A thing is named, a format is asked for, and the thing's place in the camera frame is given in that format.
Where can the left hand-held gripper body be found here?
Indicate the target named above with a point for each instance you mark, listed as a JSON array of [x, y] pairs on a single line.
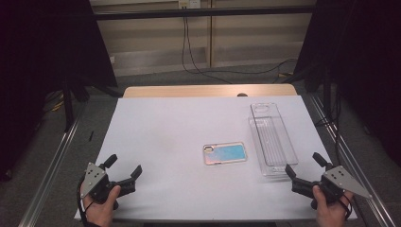
[[94, 181]]

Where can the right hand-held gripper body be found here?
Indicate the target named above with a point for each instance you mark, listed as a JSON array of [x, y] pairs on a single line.
[[343, 181]]

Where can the blue phone case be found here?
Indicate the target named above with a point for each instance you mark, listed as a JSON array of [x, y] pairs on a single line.
[[227, 153]]

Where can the person's left hand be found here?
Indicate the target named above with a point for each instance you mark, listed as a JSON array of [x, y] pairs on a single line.
[[99, 214]]

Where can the person's right hand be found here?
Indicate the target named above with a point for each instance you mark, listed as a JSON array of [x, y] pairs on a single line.
[[331, 216]]

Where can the small black stick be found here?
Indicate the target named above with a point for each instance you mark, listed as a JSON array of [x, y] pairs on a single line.
[[91, 136]]

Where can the white table sheet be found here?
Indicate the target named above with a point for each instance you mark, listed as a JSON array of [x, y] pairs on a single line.
[[164, 157]]

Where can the clear plastic box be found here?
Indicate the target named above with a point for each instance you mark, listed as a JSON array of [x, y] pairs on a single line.
[[274, 138]]

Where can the black metal stand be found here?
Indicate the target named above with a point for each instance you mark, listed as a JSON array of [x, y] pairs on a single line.
[[67, 107]]

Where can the black curtain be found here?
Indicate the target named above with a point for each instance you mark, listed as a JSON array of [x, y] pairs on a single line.
[[41, 63], [362, 63]]

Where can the black horizontal bar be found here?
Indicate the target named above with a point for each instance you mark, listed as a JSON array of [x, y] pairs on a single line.
[[201, 12]]

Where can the metal floor rail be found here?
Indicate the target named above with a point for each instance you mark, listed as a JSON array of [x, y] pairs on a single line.
[[362, 176], [47, 179]]

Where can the white wall socket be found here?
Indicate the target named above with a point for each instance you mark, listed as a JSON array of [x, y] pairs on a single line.
[[189, 3]]

